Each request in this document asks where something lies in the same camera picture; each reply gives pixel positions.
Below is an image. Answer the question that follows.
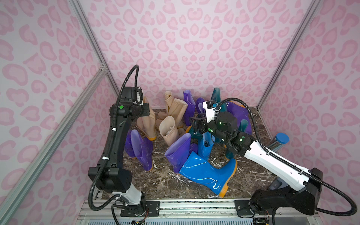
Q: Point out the purple rain boot lying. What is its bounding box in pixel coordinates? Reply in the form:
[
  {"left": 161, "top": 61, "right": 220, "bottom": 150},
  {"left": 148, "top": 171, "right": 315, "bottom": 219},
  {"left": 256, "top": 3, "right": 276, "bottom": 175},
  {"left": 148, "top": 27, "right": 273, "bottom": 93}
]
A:
[{"left": 183, "top": 90, "right": 196, "bottom": 126}]

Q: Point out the blue rain boot lying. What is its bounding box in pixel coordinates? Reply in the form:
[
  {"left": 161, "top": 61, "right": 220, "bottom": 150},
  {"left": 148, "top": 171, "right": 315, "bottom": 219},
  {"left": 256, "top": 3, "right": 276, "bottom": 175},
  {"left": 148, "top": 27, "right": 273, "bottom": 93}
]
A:
[{"left": 180, "top": 152, "right": 238, "bottom": 197}]

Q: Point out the right aluminium corner post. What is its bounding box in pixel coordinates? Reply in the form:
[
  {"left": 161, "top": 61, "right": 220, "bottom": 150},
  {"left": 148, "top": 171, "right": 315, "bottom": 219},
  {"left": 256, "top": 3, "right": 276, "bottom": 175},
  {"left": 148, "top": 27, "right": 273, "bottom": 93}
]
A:
[{"left": 256, "top": 0, "right": 323, "bottom": 111}]

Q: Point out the dark green rain boot front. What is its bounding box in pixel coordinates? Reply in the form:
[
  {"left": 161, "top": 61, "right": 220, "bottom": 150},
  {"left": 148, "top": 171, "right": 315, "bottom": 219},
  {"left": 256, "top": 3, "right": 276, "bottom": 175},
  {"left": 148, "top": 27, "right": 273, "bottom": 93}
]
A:
[{"left": 213, "top": 119, "right": 253, "bottom": 160}]

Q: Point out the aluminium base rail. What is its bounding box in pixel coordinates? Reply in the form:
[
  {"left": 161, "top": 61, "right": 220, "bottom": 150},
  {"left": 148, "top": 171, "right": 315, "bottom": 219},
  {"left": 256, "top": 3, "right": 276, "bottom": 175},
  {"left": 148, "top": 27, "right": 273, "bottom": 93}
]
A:
[{"left": 75, "top": 198, "right": 324, "bottom": 225}]

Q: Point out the aluminium corner frame post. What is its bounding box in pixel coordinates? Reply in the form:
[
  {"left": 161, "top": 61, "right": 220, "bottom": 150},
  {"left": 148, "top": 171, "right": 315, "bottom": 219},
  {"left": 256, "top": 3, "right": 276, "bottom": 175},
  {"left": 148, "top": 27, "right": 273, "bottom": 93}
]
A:
[{"left": 1, "top": 1, "right": 116, "bottom": 225}]

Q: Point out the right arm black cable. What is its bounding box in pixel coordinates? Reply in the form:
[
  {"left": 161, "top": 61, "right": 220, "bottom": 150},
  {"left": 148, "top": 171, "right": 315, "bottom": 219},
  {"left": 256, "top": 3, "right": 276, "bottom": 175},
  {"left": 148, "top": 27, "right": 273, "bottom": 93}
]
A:
[{"left": 212, "top": 97, "right": 358, "bottom": 225}]

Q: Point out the blue rain boot upright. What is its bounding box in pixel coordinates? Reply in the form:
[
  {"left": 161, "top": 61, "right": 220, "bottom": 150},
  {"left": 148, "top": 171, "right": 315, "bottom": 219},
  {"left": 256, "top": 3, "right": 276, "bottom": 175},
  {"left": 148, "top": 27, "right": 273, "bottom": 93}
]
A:
[{"left": 198, "top": 132, "right": 215, "bottom": 161}]

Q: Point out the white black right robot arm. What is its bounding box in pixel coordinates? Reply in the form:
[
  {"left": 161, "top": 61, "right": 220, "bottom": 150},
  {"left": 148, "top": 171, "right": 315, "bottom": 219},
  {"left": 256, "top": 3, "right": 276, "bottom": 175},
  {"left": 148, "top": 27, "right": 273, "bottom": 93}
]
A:
[{"left": 190, "top": 98, "right": 323, "bottom": 216}]

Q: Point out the blue capped clear bottle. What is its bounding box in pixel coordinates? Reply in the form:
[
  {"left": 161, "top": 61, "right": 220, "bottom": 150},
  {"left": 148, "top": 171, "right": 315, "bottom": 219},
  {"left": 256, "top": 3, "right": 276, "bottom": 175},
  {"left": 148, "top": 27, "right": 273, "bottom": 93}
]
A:
[{"left": 267, "top": 133, "right": 290, "bottom": 152}]

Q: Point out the dark green rain boot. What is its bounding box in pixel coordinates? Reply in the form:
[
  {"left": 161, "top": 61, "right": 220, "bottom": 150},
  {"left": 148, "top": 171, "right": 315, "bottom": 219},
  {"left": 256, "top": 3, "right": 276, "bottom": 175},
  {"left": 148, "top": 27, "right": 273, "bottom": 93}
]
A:
[
  {"left": 211, "top": 87, "right": 227, "bottom": 112},
  {"left": 213, "top": 119, "right": 253, "bottom": 160}
]

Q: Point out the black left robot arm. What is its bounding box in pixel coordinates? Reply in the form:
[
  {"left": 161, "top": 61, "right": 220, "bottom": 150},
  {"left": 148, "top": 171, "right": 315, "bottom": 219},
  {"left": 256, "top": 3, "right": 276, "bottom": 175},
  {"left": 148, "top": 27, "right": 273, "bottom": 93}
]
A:
[{"left": 88, "top": 87, "right": 150, "bottom": 216}]

